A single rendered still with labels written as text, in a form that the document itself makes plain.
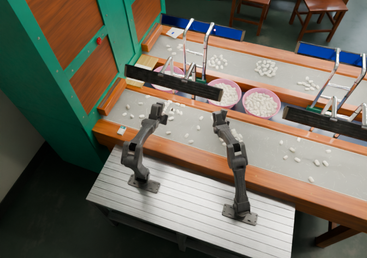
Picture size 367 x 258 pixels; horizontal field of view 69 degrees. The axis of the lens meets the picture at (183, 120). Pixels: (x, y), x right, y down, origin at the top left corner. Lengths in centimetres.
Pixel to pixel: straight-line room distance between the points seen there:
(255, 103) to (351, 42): 235
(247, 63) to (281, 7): 224
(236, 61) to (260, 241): 135
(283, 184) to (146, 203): 81
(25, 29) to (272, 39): 304
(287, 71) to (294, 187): 97
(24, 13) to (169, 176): 113
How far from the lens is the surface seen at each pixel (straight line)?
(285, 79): 219
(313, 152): 187
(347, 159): 194
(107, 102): 185
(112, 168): 179
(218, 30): 195
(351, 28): 437
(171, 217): 163
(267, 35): 382
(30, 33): 133
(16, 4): 127
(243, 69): 219
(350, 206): 178
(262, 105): 199
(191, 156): 166
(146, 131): 140
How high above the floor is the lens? 224
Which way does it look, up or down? 55 degrees down
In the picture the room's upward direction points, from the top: 2 degrees counter-clockwise
